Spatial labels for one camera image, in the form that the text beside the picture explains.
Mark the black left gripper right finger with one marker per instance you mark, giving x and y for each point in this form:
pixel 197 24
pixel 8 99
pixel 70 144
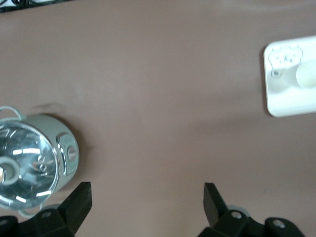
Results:
pixel 217 212

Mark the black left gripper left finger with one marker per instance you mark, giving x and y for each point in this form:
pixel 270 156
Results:
pixel 69 212

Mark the white plastic cup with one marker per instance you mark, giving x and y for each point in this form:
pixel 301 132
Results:
pixel 307 74

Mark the white bear print tray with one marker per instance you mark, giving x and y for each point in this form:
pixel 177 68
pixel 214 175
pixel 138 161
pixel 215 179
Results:
pixel 291 103

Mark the glass pot lid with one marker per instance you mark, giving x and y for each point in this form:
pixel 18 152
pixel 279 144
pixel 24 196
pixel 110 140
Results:
pixel 29 153

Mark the pale green electric pot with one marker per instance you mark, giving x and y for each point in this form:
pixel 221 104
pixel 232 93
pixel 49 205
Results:
pixel 47 123

